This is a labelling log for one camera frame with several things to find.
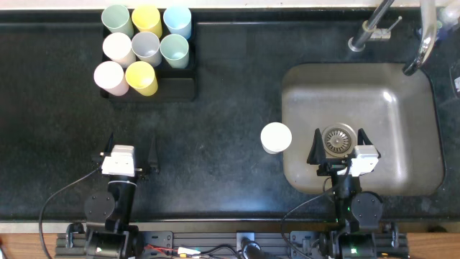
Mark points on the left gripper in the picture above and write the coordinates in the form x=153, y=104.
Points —
x=142, y=173

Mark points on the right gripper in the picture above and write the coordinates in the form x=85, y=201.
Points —
x=332, y=168

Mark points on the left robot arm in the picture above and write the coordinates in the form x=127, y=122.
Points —
x=121, y=196

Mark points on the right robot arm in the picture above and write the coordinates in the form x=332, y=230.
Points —
x=359, y=208

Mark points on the steel sink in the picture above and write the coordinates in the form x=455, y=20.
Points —
x=388, y=118

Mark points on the white cup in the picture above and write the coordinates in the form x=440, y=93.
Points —
x=276, y=137

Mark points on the yellow cup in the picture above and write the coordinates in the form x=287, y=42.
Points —
x=146, y=18
x=140, y=75

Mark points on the black tray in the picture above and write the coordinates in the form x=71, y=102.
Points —
x=178, y=84

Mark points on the grey cup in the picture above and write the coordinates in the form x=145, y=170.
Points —
x=145, y=46

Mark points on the green cup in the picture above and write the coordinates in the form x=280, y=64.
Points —
x=116, y=18
x=174, y=48

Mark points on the steel tap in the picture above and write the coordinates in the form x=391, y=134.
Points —
x=427, y=39

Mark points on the blue cup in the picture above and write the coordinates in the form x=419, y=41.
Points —
x=177, y=18

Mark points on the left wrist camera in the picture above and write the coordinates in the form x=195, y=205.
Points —
x=118, y=160

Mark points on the mounting rail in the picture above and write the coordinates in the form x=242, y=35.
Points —
x=215, y=244

